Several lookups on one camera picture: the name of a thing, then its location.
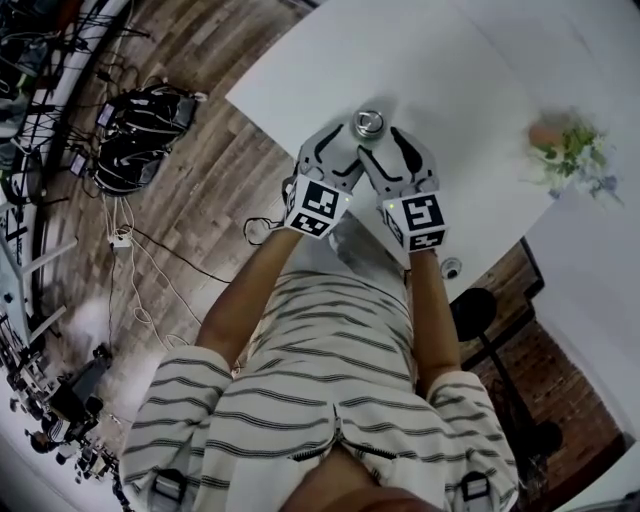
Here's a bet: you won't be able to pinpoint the small shiny metal cup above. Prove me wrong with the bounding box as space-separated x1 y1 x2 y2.
351 108 387 147

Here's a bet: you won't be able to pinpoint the row of hanging backpacks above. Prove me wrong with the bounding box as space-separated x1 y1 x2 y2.
0 29 56 144

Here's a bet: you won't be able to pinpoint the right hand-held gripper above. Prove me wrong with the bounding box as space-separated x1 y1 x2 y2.
356 125 450 255

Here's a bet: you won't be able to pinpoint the person's grey trousers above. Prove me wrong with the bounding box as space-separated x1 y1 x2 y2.
279 214 407 301

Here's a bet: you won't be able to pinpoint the grey strap buckle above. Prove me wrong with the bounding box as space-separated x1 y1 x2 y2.
458 471 492 505
148 468 187 507

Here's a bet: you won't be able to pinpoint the potted flower bouquet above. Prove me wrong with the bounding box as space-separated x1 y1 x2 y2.
518 105 626 209

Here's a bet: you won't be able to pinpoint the thin black cable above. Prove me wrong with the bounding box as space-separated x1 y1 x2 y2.
242 214 289 247

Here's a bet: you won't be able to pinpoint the person's striped white shirt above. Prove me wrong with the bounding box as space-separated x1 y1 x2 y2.
118 269 522 512

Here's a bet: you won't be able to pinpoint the white desk frame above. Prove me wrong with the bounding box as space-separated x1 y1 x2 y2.
0 199 80 346

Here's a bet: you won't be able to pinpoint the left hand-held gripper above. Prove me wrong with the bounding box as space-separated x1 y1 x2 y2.
282 121 367 241

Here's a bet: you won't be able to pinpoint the person's face and neck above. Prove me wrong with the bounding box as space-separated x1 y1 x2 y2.
277 443 454 512

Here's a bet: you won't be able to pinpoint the person's right forearm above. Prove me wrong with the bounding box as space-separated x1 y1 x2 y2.
406 248 464 397

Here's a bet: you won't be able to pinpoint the person's left forearm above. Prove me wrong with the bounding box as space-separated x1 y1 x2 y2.
193 227 305 372

